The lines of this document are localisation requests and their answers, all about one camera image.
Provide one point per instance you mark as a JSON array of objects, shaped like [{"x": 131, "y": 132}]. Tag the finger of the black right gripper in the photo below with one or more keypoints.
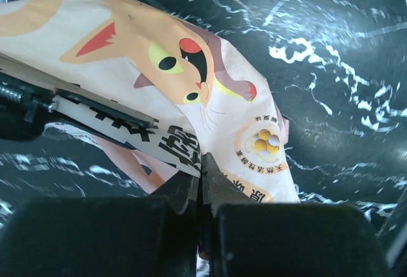
[{"x": 119, "y": 118}]

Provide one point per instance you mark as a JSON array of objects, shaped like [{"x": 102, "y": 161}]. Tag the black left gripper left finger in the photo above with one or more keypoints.
[{"x": 181, "y": 191}]

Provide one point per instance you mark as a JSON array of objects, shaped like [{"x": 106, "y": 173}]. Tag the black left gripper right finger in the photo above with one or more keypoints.
[{"x": 225, "y": 224}]

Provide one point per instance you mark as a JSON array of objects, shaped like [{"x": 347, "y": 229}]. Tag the pink cat litter bag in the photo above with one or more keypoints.
[{"x": 130, "y": 56}]

